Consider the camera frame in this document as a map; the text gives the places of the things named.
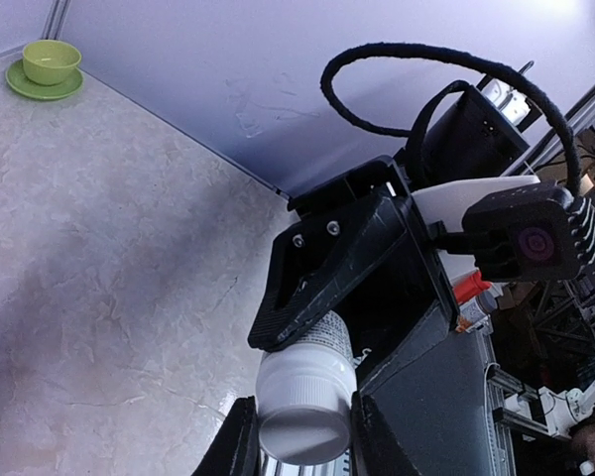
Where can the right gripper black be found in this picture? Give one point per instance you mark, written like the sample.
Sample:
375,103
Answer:
360,248

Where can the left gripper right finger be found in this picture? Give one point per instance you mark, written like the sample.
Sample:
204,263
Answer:
375,450

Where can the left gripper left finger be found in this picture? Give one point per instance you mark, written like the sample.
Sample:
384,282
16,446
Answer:
234,451

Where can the white pill bottle front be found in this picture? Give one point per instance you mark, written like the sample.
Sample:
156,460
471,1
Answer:
304,395

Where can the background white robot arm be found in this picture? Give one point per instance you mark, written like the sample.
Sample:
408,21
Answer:
544,413

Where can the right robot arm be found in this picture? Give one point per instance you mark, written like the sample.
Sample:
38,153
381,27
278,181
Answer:
453,162

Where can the orange pill bottle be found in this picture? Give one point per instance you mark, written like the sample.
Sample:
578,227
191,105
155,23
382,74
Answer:
470,287

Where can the grey capped jar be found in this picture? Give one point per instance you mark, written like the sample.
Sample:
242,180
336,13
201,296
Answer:
476,312

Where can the green bowl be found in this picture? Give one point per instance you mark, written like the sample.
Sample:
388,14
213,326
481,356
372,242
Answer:
50,62

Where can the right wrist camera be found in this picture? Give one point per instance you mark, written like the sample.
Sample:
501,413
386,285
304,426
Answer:
536,232

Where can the right aluminium frame post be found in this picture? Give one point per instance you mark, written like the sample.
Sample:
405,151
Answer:
55,19

